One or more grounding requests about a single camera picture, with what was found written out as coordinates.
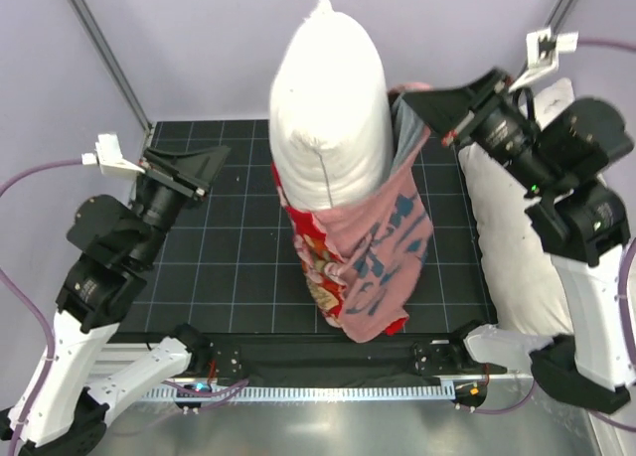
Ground white pillow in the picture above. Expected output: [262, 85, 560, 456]
[269, 0, 393, 211]
[456, 77, 612, 338]

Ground red patterned pillowcase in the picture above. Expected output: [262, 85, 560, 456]
[271, 82, 433, 343]

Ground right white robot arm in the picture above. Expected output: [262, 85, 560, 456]
[403, 69, 635, 415]

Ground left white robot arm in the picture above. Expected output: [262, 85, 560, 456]
[1, 135, 230, 455]

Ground black grid mat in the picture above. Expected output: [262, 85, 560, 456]
[121, 120, 496, 334]

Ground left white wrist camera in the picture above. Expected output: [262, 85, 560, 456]
[81, 133, 145, 180]

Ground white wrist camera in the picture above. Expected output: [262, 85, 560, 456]
[81, 133, 145, 180]
[509, 27, 578, 92]

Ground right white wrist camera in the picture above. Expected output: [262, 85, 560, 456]
[509, 27, 578, 92]

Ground right aluminium frame post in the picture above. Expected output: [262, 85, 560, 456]
[546, 0, 579, 33]

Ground aluminium frame post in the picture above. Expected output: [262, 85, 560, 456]
[546, 0, 579, 33]
[68, 0, 152, 131]

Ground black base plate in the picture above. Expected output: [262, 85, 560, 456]
[178, 332, 506, 388]

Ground white slotted cable duct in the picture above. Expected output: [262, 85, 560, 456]
[139, 380, 455, 403]

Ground left aluminium frame post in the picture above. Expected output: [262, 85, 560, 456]
[68, 0, 152, 131]

